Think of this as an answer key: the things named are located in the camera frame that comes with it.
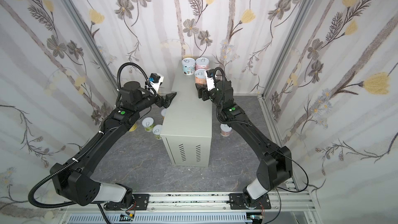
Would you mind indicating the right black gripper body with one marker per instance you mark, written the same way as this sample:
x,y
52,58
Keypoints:
x,y
206,92

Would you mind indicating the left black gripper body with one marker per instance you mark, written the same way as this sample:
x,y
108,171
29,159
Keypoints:
x,y
158,101

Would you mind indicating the brown labelled can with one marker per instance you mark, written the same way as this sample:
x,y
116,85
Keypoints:
x,y
200,77

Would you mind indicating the green white labelled can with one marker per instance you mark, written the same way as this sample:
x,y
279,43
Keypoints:
x,y
157,131

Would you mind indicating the pink labelled can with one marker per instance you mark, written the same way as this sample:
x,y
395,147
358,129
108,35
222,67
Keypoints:
x,y
202,63

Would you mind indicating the blue labelled can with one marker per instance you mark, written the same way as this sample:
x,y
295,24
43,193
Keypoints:
x,y
188,66

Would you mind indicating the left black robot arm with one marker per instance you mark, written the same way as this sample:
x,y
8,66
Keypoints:
x,y
72,180

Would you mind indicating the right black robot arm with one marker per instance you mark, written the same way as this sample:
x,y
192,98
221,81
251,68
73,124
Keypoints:
x,y
275,162

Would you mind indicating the grey metal cabinet counter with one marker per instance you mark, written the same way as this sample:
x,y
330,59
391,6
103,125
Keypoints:
x,y
187,126

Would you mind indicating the orange yellow labelled can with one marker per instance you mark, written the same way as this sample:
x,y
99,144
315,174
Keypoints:
x,y
163,113

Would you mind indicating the pink white can right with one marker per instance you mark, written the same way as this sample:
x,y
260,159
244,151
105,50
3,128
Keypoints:
x,y
225,130

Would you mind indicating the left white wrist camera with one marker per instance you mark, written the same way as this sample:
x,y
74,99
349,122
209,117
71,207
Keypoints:
x,y
154,82

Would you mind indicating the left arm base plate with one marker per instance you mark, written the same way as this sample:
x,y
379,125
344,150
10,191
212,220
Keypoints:
x,y
138,201

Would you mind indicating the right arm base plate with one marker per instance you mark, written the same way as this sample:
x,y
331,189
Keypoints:
x,y
242,201

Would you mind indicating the white slotted cable duct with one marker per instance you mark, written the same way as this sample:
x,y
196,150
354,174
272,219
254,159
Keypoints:
x,y
180,218

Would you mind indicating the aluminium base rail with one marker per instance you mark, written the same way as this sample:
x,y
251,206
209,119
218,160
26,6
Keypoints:
x,y
281,200

